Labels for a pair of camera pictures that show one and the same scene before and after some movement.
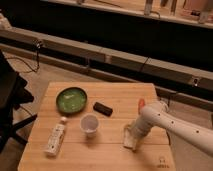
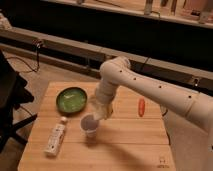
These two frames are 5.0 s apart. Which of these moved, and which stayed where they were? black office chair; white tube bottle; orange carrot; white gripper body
Moved: white gripper body
Stayed: orange carrot; white tube bottle; black office chair
